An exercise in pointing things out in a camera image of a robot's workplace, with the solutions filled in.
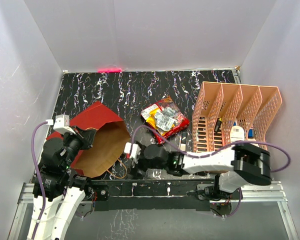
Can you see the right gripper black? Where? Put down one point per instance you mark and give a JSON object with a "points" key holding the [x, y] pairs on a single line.
{"points": [[138, 164]]}

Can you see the red cookie snack bag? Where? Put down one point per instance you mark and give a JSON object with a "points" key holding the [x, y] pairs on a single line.
{"points": [[182, 122]]}

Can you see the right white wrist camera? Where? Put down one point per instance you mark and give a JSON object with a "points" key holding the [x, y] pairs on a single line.
{"points": [[132, 150]]}

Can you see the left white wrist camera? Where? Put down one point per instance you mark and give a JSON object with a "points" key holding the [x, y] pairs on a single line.
{"points": [[61, 124]]}

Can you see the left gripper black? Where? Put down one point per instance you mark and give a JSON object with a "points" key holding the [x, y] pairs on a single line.
{"points": [[87, 135]]}

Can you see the grey foil snack packet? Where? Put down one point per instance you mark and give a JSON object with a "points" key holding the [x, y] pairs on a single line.
{"points": [[169, 112]]}

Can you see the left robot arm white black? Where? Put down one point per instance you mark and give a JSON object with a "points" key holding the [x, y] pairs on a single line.
{"points": [[57, 194]]}

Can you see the black yellow marker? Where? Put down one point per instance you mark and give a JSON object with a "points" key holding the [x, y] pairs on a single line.
{"points": [[218, 125]]}

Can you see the red brown paper bag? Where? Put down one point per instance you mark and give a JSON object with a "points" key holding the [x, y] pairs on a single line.
{"points": [[109, 142]]}

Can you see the black silver stapler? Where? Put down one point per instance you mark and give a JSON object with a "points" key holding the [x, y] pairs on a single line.
{"points": [[183, 141]]}

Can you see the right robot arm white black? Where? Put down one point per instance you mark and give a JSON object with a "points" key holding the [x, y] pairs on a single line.
{"points": [[234, 166]]}

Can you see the blue small box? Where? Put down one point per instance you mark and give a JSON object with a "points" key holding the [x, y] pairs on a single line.
{"points": [[251, 133]]}

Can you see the white wrapper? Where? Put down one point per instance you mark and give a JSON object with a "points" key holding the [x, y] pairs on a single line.
{"points": [[165, 123]]}

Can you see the aluminium front rail frame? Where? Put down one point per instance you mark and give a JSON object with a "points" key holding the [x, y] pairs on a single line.
{"points": [[273, 193]]}

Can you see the yellow snack packet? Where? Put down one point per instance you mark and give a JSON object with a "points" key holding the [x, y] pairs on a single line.
{"points": [[153, 118]]}

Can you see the peach plastic desk organizer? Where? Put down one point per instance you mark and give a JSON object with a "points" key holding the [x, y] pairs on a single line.
{"points": [[248, 106]]}

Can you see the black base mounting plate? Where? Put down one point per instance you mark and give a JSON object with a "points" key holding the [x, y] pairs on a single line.
{"points": [[162, 194]]}

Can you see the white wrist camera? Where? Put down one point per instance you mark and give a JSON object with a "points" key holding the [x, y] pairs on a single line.
{"points": [[132, 150], [61, 124]]}

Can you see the white lotion bottle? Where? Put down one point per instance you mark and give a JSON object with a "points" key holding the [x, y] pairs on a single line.
{"points": [[237, 133]]}

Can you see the pink tape strip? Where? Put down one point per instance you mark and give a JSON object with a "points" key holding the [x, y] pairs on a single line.
{"points": [[109, 70]]}

